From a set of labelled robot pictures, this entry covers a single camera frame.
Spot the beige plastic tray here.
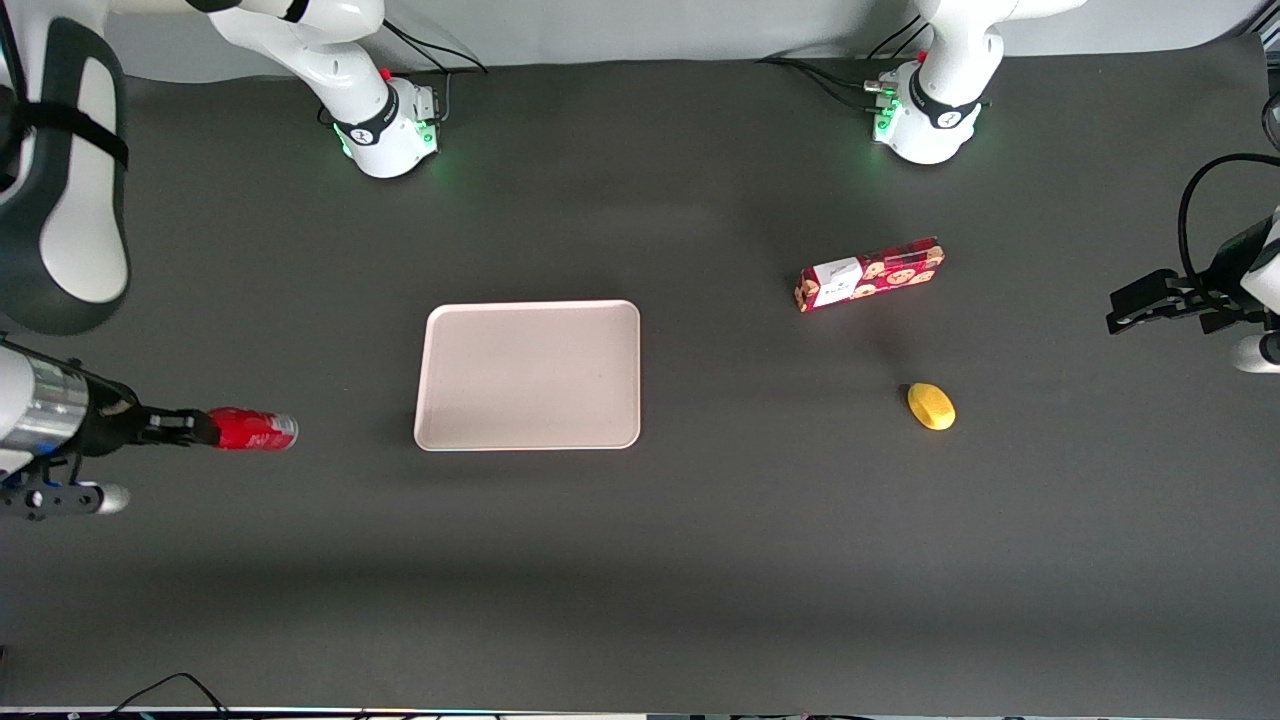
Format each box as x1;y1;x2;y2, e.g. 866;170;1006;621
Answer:
413;299;642;452

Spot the thin black cable at table edge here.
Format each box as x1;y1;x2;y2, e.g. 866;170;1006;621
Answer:
98;672;233;720

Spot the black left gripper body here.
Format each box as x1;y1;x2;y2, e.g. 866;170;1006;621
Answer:
1180;218;1275;336

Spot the yellow lemon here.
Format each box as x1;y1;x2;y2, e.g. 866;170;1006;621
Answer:
906;381;957;432

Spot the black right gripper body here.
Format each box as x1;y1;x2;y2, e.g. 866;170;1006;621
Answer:
76;376;153;461

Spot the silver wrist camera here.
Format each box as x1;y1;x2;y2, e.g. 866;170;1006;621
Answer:
1233;333;1280;375
0;476;132;522

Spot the red coke bottle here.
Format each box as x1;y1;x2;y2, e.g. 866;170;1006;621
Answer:
207;406;299;452

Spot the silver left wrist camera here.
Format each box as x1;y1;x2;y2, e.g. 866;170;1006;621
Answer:
1233;333;1280;375

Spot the black cable bundle at left arm base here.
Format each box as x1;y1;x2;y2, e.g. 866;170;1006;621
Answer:
754;56;898;113

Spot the dark grey table mat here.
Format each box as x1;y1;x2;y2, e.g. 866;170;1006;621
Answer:
0;35;1280;718

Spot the red cookie box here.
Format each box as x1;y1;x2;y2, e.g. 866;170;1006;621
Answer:
795;236;946;314

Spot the black looped cable at left gripper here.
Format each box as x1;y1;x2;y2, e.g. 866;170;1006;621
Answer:
1177;152;1280;287

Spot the black cable at right arm base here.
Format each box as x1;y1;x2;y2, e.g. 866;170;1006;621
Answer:
380;17;492;74

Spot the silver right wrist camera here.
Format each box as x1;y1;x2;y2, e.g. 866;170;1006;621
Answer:
0;476;132;522

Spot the black cable rising behind left arm base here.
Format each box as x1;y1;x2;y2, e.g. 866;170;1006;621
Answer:
866;14;927;61

